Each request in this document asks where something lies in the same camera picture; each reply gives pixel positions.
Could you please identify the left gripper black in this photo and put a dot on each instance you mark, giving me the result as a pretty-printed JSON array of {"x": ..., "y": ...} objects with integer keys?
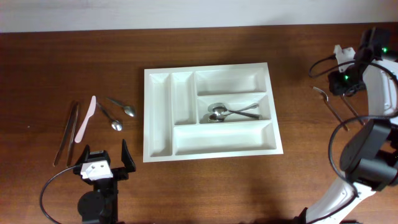
[{"x": 119, "y": 174}]

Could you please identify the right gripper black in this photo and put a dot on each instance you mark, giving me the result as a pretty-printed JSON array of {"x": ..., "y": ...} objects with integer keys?
[{"x": 337, "y": 83}]

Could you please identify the steel teaspoon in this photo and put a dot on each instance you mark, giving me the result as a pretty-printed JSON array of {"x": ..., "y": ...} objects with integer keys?
[
  {"x": 129, "y": 110},
  {"x": 115, "y": 124}
]

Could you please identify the steel kitchen tongs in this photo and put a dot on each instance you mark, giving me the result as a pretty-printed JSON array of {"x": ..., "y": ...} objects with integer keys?
[{"x": 68, "y": 135}]

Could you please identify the steel tablespoon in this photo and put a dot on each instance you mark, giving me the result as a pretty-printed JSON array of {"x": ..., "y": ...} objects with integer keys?
[
  {"x": 220, "y": 113},
  {"x": 214, "y": 105}
]

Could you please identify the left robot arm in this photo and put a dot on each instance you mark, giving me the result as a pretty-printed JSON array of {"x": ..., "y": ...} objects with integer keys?
[{"x": 101, "y": 204}]

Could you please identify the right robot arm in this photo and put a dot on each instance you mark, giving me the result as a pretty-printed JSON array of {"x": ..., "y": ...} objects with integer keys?
[{"x": 364, "y": 168}]

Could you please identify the pink plastic knife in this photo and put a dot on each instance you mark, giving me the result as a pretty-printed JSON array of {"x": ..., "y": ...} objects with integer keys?
[{"x": 89, "y": 114}]

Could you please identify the white plastic cutlery tray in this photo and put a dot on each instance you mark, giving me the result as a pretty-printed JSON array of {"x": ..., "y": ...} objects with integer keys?
[{"x": 176, "y": 102}]

